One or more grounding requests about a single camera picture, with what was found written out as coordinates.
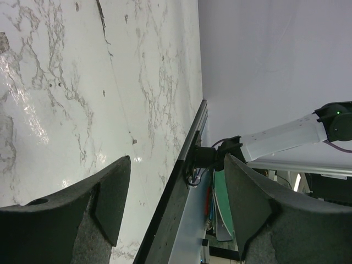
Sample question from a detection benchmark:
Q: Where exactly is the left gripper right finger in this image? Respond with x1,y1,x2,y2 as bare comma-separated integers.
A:
224,154,351,263

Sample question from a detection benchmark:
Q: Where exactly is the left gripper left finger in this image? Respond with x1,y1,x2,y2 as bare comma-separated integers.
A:
1,156,131,263

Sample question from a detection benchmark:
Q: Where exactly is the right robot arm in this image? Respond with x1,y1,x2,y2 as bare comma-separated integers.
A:
192,101,351,171

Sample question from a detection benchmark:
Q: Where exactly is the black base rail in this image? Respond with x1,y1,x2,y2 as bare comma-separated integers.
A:
133,100,207,263

